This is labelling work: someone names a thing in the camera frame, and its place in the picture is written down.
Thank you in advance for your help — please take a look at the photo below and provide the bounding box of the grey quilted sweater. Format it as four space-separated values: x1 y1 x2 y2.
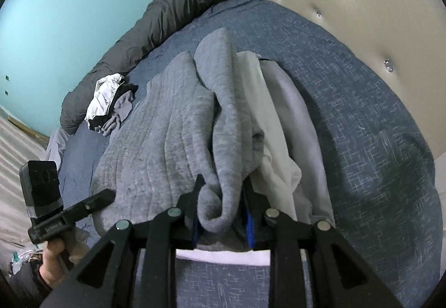
91 28 264 252

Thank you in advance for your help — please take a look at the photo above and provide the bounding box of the folded white grey clothes stack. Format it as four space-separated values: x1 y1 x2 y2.
175 50 337 267

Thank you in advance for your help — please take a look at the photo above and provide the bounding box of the person's left hand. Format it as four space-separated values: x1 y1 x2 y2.
39 228 90 289

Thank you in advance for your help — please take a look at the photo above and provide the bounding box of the light grey blanket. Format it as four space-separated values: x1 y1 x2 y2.
45 127 69 172

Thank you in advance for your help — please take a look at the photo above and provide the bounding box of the beige striped curtain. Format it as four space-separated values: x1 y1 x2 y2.
0 116 45 273

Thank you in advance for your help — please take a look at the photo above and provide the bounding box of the grey knit garment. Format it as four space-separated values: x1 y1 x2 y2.
94 90 135 139

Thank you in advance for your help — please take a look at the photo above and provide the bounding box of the white black garment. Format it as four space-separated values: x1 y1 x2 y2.
85 73 138 131

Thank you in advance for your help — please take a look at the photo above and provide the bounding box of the dark grey rolled duvet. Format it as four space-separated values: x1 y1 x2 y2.
60 0 227 135

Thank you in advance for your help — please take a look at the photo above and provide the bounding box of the cream tufted headboard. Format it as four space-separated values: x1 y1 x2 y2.
269 0 445 157

